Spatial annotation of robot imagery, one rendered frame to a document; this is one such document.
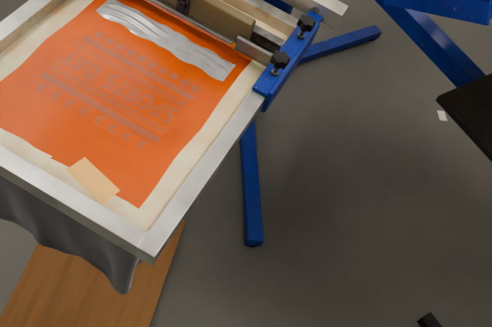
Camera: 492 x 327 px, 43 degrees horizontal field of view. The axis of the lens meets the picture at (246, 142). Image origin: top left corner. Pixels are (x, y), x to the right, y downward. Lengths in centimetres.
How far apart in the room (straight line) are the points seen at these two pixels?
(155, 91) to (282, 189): 121
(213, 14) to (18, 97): 49
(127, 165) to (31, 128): 21
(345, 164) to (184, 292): 93
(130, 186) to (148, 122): 17
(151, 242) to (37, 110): 39
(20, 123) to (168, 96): 33
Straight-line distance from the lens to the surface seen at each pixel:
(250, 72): 153
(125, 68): 146
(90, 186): 126
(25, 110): 137
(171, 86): 144
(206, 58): 151
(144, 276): 221
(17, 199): 157
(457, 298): 262
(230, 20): 151
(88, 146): 132
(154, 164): 130
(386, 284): 249
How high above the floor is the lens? 203
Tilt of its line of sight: 51 degrees down
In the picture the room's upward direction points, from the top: 22 degrees clockwise
